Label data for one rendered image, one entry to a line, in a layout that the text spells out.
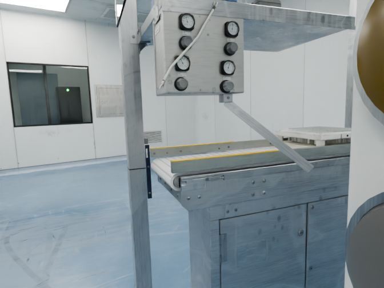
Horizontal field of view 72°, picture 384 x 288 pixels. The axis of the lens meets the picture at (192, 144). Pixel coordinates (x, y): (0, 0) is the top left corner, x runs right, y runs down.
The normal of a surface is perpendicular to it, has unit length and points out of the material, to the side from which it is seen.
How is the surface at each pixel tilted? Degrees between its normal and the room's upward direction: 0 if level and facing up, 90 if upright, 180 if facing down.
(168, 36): 90
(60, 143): 90
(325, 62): 90
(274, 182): 90
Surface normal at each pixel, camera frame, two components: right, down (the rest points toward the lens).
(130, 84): 0.35, 0.11
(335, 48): -0.85, 0.10
